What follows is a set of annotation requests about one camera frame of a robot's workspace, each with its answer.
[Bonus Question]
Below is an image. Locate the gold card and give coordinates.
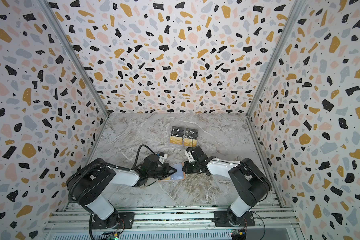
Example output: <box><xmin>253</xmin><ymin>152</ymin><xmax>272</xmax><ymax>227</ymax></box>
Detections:
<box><xmin>184</xmin><ymin>138</ymin><xmax>198</xmax><ymax>147</ymax></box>

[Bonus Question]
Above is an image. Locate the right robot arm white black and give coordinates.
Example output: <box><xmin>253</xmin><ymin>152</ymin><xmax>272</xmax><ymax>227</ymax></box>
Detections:
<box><xmin>182</xmin><ymin>146</ymin><xmax>272</xmax><ymax>227</ymax></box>

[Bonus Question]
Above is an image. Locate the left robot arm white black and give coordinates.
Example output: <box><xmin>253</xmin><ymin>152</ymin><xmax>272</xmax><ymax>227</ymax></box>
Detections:
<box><xmin>67</xmin><ymin>153</ymin><xmax>177</xmax><ymax>229</ymax></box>

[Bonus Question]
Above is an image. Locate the black VIP card right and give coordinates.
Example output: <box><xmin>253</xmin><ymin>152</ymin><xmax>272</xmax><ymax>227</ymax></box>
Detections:
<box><xmin>184</xmin><ymin>128</ymin><xmax>199</xmax><ymax>140</ymax></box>

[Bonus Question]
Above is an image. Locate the black vip card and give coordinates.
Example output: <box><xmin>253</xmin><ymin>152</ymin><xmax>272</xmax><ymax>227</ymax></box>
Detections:
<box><xmin>170</xmin><ymin>126</ymin><xmax>185</xmax><ymax>145</ymax></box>
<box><xmin>184</xmin><ymin>128</ymin><xmax>199</xmax><ymax>140</ymax></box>

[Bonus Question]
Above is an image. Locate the clear acrylic card stand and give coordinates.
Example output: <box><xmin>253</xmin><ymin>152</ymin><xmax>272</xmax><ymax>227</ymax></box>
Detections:
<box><xmin>169</xmin><ymin>126</ymin><xmax>199</xmax><ymax>148</ymax></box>

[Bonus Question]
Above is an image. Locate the black VIP card left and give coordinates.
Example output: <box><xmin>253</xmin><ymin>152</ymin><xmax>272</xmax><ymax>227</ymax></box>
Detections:
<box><xmin>170</xmin><ymin>126</ymin><xmax>185</xmax><ymax>145</ymax></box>

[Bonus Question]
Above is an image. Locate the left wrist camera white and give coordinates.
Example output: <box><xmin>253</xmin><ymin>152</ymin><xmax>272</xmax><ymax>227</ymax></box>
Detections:
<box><xmin>157</xmin><ymin>152</ymin><xmax>168</xmax><ymax>163</ymax></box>

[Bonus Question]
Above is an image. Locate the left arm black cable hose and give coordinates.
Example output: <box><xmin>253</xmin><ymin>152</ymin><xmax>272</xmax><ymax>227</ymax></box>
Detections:
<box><xmin>67</xmin><ymin>144</ymin><xmax>157</xmax><ymax>205</ymax></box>

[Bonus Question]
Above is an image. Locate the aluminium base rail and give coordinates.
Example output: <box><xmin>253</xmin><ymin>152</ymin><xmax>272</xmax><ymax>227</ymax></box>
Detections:
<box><xmin>41</xmin><ymin>206</ymin><xmax>304</xmax><ymax>240</ymax></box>

